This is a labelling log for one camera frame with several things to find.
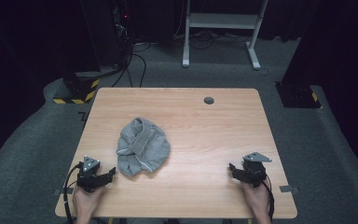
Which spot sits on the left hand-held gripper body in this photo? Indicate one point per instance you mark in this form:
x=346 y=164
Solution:
x=88 y=179

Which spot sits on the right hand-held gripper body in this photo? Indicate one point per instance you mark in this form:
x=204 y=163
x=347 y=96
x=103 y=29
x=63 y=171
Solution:
x=254 y=172

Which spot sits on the grey shorts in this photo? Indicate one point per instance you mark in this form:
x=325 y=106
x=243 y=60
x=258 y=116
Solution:
x=143 y=147

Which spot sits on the person's left hand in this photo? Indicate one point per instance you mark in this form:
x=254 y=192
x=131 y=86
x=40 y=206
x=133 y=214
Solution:
x=85 y=200

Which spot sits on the person's right hand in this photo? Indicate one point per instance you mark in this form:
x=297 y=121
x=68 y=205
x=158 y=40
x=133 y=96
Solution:
x=256 y=199

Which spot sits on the grey tape strip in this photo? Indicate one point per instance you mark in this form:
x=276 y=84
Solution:
x=62 y=191
x=289 y=188

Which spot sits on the grey table grommet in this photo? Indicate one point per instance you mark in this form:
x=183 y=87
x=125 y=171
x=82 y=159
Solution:
x=209 y=100

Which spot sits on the black yellow striped base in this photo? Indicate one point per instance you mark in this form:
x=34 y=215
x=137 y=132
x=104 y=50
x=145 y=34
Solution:
x=76 y=93

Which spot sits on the black square base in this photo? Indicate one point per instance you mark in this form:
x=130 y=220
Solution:
x=298 y=95

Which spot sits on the dark equipment rack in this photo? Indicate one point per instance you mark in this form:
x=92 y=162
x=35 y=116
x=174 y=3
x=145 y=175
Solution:
x=122 y=31

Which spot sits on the white metal stand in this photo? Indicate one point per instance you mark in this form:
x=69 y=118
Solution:
x=222 y=21

